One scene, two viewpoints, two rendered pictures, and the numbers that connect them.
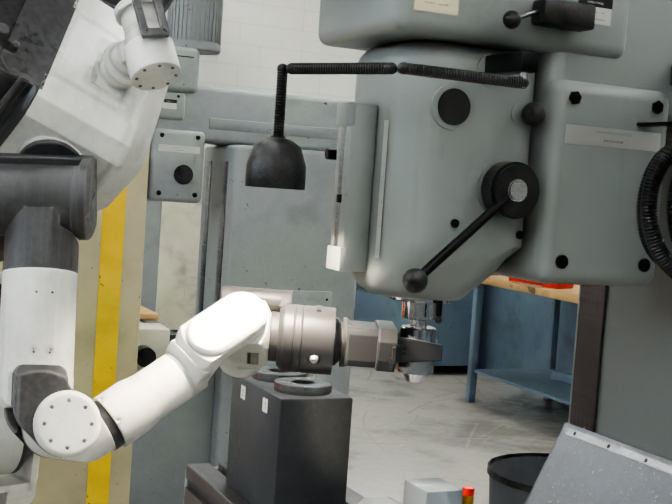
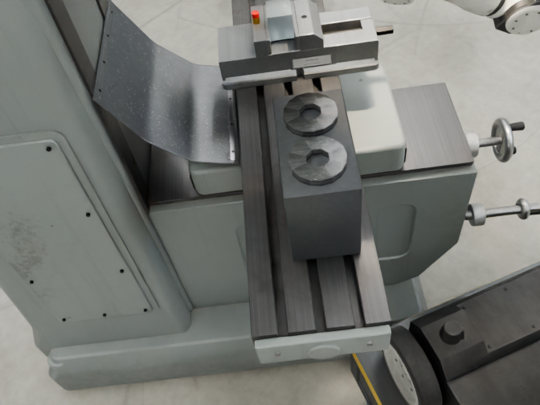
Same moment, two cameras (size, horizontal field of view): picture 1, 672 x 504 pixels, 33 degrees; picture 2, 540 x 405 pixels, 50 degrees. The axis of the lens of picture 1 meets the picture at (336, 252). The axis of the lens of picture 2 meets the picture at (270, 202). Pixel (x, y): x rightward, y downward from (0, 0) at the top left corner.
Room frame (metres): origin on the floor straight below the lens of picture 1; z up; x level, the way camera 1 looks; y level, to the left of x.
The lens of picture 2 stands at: (2.38, 0.28, 1.82)
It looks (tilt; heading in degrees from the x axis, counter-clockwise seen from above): 53 degrees down; 209
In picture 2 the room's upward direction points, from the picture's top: 11 degrees counter-clockwise
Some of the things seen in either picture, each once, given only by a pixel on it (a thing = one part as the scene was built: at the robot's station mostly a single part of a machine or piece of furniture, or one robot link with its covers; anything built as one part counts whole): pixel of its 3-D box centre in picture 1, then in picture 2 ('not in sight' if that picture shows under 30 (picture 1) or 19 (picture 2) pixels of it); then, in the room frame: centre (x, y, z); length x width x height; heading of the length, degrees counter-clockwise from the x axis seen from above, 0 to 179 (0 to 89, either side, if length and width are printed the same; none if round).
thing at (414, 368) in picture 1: (416, 353); not in sight; (1.47, -0.11, 1.23); 0.05 x 0.05 x 0.05
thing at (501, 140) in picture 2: not in sight; (488, 141); (1.26, 0.34, 0.64); 0.16 x 0.12 x 0.12; 115
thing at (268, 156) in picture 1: (276, 162); not in sight; (1.35, 0.08, 1.47); 0.07 x 0.07 x 0.06
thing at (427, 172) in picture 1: (433, 173); not in sight; (1.47, -0.12, 1.47); 0.21 x 0.19 x 0.32; 25
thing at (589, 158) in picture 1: (554, 182); not in sight; (1.55, -0.29, 1.47); 0.24 x 0.19 x 0.26; 25
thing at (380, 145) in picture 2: not in sight; (292, 124); (1.47, -0.11, 0.80); 0.50 x 0.35 x 0.12; 115
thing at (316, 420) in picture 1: (286, 438); (317, 173); (1.78, 0.06, 1.04); 0.22 x 0.12 x 0.20; 25
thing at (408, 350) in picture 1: (418, 351); not in sight; (1.44, -0.11, 1.24); 0.06 x 0.02 x 0.03; 92
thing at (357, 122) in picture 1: (352, 187); not in sight; (1.43, -0.01, 1.45); 0.04 x 0.04 x 0.21; 25
